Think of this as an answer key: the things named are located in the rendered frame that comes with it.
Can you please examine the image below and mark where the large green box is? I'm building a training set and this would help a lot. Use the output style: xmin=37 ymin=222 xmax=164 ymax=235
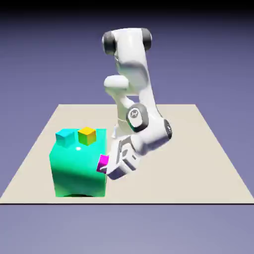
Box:
xmin=49 ymin=128 xmax=108 ymax=198

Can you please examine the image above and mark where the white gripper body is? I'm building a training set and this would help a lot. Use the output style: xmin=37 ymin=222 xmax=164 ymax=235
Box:
xmin=106 ymin=139 xmax=127 ymax=181

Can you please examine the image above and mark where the small cyan cube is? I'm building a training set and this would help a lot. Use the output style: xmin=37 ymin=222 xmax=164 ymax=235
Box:
xmin=55 ymin=128 xmax=78 ymax=149

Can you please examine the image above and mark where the small yellow cube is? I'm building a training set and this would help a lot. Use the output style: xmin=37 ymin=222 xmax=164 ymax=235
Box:
xmin=77 ymin=127 xmax=97 ymax=146

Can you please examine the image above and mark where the small magenta cube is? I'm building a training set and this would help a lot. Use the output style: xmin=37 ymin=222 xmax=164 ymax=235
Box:
xmin=96 ymin=154 xmax=110 ymax=174

